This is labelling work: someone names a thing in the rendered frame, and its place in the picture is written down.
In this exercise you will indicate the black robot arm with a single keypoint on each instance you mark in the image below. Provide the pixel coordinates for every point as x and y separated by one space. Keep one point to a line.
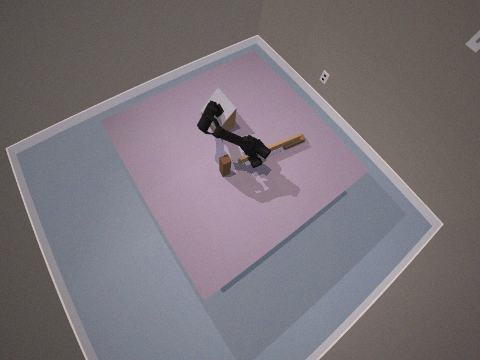
248 144

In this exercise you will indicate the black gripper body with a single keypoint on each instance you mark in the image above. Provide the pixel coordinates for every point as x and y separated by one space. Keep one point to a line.
255 161

